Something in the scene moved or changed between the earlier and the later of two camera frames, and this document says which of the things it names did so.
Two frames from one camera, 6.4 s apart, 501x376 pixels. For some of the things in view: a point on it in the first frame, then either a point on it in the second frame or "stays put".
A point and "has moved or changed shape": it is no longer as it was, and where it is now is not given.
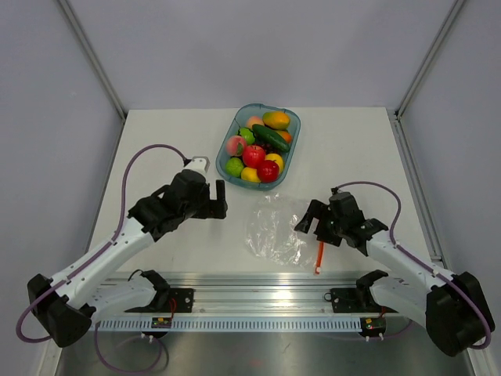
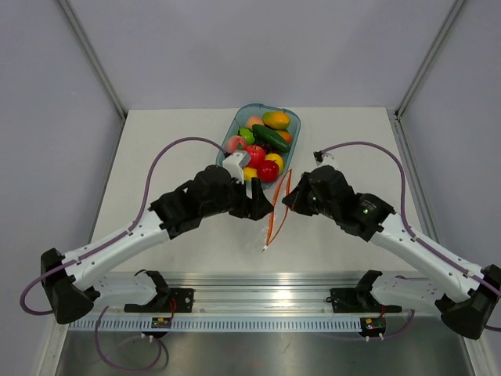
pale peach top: [254, 120] stays put
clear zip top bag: [270, 230] has moved or changed shape
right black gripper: [321, 211] -> [296, 200]
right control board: [372, 326] stays put
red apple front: [268, 171] stays put
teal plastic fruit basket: [260, 146] stays put
